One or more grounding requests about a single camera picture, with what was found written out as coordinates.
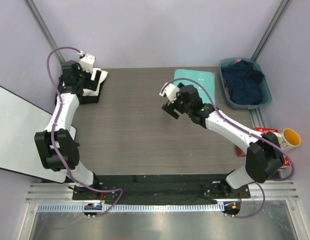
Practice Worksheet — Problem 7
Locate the white printed t shirt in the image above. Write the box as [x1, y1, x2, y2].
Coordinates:
[58, 68, 108, 98]

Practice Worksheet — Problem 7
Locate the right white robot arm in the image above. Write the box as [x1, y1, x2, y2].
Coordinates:
[159, 83, 285, 198]

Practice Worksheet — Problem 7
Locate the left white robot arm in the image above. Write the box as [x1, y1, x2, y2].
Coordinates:
[34, 56, 105, 200]

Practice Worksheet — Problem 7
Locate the red book stack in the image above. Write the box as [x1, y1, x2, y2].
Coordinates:
[254, 127, 291, 171]

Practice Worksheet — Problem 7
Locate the folded black t shirt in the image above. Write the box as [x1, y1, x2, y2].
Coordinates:
[57, 75, 106, 105]

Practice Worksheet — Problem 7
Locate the teal folding board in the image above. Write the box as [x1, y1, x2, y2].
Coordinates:
[173, 69, 215, 104]

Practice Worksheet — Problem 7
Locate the teal plastic basket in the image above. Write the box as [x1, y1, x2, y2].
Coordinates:
[218, 57, 272, 110]

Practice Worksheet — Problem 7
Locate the dark blue clothes pile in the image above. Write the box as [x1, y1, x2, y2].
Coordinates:
[221, 59, 265, 105]

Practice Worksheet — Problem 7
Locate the white board panel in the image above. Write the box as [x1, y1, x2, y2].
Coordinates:
[0, 86, 66, 183]

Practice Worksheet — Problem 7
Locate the white yellow floral mug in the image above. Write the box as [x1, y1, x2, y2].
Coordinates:
[274, 128, 301, 151]

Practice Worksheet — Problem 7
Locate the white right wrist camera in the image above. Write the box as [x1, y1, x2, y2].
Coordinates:
[159, 83, 180, 103]

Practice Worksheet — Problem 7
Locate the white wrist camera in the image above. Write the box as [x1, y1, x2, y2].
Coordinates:
[78, 51, 96, 73]
[159, 83, 180, 103]

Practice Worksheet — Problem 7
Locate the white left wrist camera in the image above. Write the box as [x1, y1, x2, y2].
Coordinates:
[78, 51, 96, 73]

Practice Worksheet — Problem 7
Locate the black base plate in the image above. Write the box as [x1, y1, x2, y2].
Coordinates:
[72, 174, 252, 205]

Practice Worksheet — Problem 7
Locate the aluminium rail frame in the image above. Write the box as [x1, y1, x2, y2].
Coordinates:
[20, 105, 301, 240]

